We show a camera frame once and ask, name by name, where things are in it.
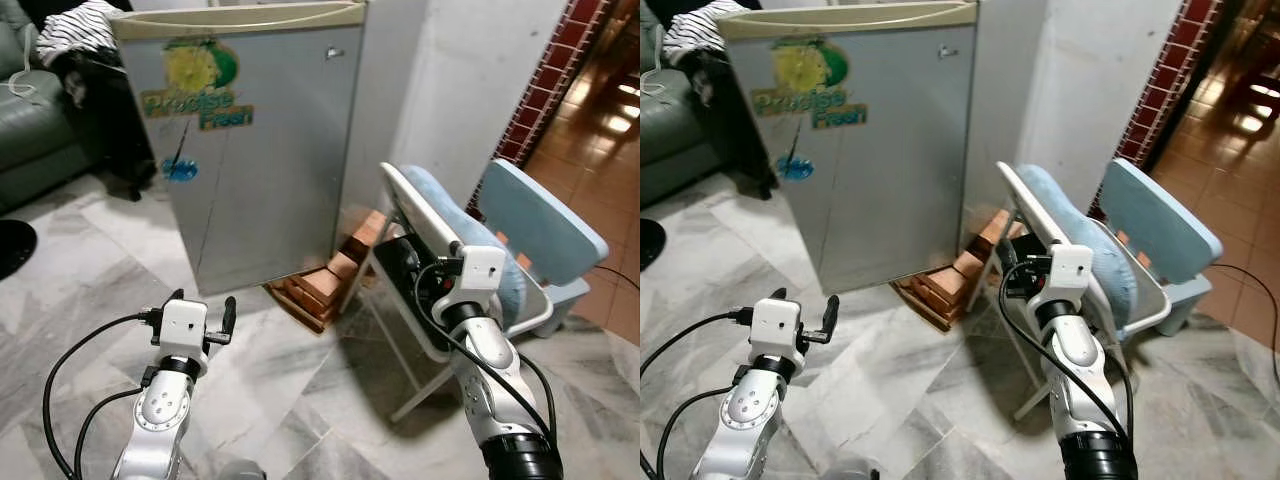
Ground black floor cable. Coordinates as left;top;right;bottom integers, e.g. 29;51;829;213
588;266;641;293
1213;263;1280;304

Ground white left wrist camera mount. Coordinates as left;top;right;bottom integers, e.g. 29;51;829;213
157;297;209;352
749;296;804;354

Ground silver mini fridge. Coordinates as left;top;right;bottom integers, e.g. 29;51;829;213
110;0;431;298
717;0;1047;297

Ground thin white cable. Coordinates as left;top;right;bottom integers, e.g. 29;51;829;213
640;25;668;98
0;18;43;101

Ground black round base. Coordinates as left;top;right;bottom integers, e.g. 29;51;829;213
640;217;667;272
0;220;40;282

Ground black bag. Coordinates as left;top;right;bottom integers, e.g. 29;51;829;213
688;42;783;199
58;45;158;203

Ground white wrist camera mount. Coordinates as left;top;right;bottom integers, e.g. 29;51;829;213
1044;242;1095;302
749;296;804;354
157;297;209;352
457;244;509;302

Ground black white striped cloth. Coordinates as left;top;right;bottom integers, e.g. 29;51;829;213
661;0;749;67
37;0;128;68

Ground green leather sofa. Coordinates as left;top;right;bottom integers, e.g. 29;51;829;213
0;0;97;217
640;0;728;208

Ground white folding chair blue pads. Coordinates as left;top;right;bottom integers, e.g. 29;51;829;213
345;159;611;422
968;157;1226;422

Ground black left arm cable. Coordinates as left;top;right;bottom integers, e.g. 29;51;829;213
72;386;151;480
42;310;161;480
655;386;743;480
640;308;753;381

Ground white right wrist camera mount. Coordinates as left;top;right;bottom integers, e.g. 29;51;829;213
457;244;509;302
1044;242;1095;302

